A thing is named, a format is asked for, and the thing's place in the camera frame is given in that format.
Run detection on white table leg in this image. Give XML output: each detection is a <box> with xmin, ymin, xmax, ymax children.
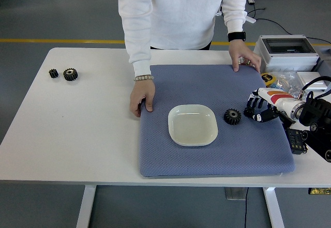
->
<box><xmin>76</xmin><ymin>186</ymin><xmax>97</xmax><ymax>228</ymax></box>
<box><xmin>263</xmin><ymin>187</ymin><xmax>285</xmax><ymax>228</ymax></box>

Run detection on grey electrical enclosure box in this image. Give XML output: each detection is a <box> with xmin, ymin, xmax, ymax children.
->
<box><xmin>252</xmin><ymin>34</ymin><xmax>321</xmax><ymax>72</ymax></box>

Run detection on large black gear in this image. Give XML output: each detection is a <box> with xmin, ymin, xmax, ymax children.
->
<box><xmin>223</xmin><ymin>108</ymin><xmax>243</xmax><ymax>126</ymax></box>
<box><xmin>63</xmin><ymin>68</ymin><xmax>79</xmax><ymax>82</ymax></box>

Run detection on black cable under table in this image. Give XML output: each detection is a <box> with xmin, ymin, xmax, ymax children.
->
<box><xmin>243</xmin><ymin>187</ymin><xmax>249</xmax><ymax>228</ymax></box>

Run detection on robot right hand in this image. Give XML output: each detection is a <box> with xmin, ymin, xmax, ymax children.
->
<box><xmin>244</xmin><ymin>87</ymin><xmax>298</xmax><ymax>123</ymax></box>

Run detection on white square plate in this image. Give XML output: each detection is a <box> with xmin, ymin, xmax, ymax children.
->
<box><xmin>168</xmin><ymin>104</ymin><xmax>219</xmax><ymax>147</ymax></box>

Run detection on beaded bracelet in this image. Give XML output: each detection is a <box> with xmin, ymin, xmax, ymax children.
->
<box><xmin>133</xmin><ymin>74</ymin><xmax>155</xmax><ymax>82</ymax></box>

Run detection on grey metal device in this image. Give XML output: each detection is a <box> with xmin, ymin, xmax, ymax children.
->
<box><xmin>317</xmin><ymin>49</ymin><xmax>331</xmax><ymax>73</ymax></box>

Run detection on blue-grey quilted mat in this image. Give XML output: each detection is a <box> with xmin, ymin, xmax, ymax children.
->
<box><xmin>139</xmin><ymin>64</ymin><xmax>296</xmax><ymax>179</ymax></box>

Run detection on black controller red digits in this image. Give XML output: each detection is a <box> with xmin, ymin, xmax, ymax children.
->
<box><xmin>284</xmin><ymin>127</ymin><xmax>309</xmax><ymax>156</ymax></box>

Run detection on yellow black warning label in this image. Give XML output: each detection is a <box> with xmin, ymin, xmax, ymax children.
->
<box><xmin>308</xmin><ymin>187</ymin><xmax>331</xmax><ymax>195</ymax></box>

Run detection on black wristwatch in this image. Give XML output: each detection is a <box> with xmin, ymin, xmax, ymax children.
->
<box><xmin>227</xmin><ymin>31</ymin><xmax>247</xmax><ymax>42</ymax></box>

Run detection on person's right hand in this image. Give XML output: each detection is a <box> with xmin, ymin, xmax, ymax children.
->
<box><xmin>129</xmin><ymin>79</ymin><xmax>156</xmax><ymax>118</ymax></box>

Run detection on clear bag of parts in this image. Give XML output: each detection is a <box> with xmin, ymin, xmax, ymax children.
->
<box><xmin>271</xmin><ymin>71</ymin><xmax>313</xmax><ymax>98</ymax></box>

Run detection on person's left hand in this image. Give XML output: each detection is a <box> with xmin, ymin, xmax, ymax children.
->
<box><xmin>228</xmin><ymin>41</ymin><xmax>262</xmax><ymax>73</ymax></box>

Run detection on blue striped parts bundle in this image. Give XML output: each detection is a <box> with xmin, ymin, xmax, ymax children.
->
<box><xmin>270</xmin><ymin>82</ymin><xmax>288</xmax><ymax>92</ymax></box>

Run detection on yellow black tape measure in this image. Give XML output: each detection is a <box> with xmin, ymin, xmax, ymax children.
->
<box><xmin>260</xmin><ymin>72</ymin><xmax>277</xmax><ymax>85</ymax></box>

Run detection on white flat switch box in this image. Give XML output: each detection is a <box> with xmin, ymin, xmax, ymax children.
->
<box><xmin>296</xmin><ymin>71</ymin><xmax>329</xmax><ymax>89</ymax></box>

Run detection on grey metal floor plate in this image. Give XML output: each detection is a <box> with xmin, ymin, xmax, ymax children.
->
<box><xmin>224</xmin><ymin>187</ymin><xmax>246</xmax><ymax>201</ymax></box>

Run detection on person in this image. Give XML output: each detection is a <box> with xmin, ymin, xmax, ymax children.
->
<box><xmin>115</xmin><ymin>0</ymin><xmax>262</xmax><ymax>119</ymax></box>

